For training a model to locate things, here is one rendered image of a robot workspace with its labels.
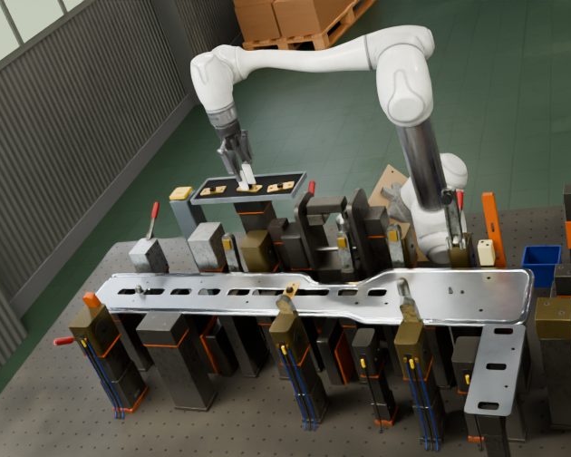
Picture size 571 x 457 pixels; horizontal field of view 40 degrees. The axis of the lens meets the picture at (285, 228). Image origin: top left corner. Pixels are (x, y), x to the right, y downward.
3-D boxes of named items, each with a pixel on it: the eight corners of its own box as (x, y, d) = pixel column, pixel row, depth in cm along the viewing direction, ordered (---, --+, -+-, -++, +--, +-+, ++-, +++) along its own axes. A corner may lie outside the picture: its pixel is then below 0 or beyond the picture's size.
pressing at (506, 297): (77, 317, 246) (75, 314, 246) (113, 274, 263) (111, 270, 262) (527, 328, 186) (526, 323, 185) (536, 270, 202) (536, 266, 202)
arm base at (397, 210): (382, 177, 280) (391, 167, 276) (433, 206, 284) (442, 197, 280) (375, 209, 267) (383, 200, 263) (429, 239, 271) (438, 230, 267)
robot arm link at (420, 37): (364, 22, 220) (366, 51, 211) (428, 7, 216) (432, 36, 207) (372, 58, 229) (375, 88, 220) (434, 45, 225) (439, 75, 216)
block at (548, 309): (550, 428, 195) (534, 319, 177) (553, 404, 201) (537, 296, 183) (585, 431, 191) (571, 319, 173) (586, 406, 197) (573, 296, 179)
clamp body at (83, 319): (108, 419, 247) (60, 333, 228) (130, 387, 257) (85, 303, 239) (130, 421, 243) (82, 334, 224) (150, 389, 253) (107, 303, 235)
